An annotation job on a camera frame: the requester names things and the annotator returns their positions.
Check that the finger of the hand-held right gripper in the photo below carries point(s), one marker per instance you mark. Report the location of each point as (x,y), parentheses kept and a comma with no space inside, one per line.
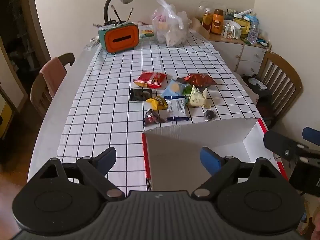
(276,140)
(311,133)

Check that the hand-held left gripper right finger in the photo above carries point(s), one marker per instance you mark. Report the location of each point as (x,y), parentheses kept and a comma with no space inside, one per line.
(209,160)

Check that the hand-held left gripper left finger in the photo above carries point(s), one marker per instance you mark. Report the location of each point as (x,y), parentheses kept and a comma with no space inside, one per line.
(107,159)

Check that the red and white cardboard box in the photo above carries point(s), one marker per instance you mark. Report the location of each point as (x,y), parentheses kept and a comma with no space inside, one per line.
(187,150)

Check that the dark round candy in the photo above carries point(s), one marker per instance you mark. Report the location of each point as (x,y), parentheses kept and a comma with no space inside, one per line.
(209,115)

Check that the dark maroon snack packet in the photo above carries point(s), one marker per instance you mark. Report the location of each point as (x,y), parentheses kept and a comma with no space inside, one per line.
(151,117)

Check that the white packet with blue ends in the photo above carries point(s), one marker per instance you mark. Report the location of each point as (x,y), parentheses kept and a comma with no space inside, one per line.
(177,107)

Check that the cream snack packet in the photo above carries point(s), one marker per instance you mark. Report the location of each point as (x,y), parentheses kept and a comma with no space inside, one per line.
(197,97)

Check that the black snack packet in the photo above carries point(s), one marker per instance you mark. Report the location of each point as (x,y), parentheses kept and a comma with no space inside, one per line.
(140,94)

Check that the green snack packet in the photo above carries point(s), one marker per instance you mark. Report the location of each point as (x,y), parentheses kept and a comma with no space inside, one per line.
(187,90)

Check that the yellow snack packet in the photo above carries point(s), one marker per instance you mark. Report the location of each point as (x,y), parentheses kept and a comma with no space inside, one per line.
(157,103)

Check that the light blue snack packet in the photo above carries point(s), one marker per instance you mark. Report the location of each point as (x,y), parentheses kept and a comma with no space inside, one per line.
(173,88)

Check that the orange-red chip bag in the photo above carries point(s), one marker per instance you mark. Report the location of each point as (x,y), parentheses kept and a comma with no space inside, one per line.
(198,79)

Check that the red striped snack packet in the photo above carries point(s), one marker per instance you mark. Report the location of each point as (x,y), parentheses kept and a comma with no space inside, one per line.
(150,79)

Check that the person's right hand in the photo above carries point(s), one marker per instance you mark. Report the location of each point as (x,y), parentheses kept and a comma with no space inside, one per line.
(315,223)

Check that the white cloth bag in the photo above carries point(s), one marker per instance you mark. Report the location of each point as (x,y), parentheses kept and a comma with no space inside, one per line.
(251,92)

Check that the black bag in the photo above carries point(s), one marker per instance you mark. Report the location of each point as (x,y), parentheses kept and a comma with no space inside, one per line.
(260,87)

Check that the black and white checkered tablecloth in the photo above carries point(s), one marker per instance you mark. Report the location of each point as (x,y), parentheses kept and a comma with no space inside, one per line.
(110,100)

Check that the wooden slatted chair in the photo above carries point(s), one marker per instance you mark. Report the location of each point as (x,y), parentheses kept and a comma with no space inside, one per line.
(282,77)

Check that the white cabinet with drawers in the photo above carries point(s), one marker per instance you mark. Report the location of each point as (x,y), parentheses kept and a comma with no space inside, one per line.
(250,55)

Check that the wooden chair with pink cloth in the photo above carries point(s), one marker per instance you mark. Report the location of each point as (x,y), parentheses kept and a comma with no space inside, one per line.
(37,92)

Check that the pink cloth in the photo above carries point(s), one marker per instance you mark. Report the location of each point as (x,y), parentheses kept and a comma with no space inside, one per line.
(53,73)

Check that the clear water bottle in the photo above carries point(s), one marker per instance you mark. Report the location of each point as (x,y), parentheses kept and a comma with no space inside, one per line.
(253,31)

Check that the yellow tissue box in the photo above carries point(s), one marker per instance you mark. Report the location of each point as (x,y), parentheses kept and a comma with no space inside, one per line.
(242,26)

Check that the orange and teal tissue box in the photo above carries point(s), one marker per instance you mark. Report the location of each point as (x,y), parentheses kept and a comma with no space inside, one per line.
(121,38)

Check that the orange thermos bottle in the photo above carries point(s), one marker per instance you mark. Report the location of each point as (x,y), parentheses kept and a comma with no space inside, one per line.
(217,23)

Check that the white tube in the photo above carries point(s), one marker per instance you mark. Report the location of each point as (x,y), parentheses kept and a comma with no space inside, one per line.
(244,11)

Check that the green and yellow flat packet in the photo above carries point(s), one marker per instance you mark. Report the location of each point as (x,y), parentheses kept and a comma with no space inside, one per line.
(146,32)

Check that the brown paper bag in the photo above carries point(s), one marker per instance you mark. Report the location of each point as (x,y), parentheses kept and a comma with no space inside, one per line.
(198,27)

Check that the yellow liquid bottle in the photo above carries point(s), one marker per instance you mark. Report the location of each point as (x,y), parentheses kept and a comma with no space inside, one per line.
(207,21)

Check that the clear plastic bag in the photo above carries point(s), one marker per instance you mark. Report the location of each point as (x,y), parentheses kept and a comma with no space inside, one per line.
(170,27)

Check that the paint brush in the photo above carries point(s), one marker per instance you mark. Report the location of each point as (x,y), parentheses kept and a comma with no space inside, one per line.
(115,11)
(130,13)

